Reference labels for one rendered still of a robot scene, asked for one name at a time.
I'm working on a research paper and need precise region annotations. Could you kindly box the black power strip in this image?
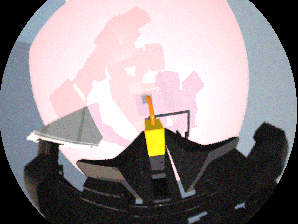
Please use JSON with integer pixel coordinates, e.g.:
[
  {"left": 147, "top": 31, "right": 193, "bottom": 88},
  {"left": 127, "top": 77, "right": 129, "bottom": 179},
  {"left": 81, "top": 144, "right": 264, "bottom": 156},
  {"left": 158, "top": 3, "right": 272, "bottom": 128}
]
[{"left": 144, "top": 141, "right": 189, "bottom": 224}]

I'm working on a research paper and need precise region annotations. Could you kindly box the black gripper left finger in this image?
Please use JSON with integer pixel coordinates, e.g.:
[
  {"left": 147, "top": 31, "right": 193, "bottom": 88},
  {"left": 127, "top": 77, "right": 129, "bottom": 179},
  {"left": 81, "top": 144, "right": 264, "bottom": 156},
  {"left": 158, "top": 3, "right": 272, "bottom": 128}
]
[{"left": 76, "top": 131, "right": 146, "bottom": 200}]

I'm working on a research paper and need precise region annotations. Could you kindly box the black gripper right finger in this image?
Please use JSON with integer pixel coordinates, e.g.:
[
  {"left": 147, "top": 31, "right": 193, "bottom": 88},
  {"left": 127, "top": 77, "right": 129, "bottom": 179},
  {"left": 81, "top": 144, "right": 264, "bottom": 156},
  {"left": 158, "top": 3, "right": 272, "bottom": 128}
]
[{"left": 164, "top": 128, "right": 239, "bottom": 193}]

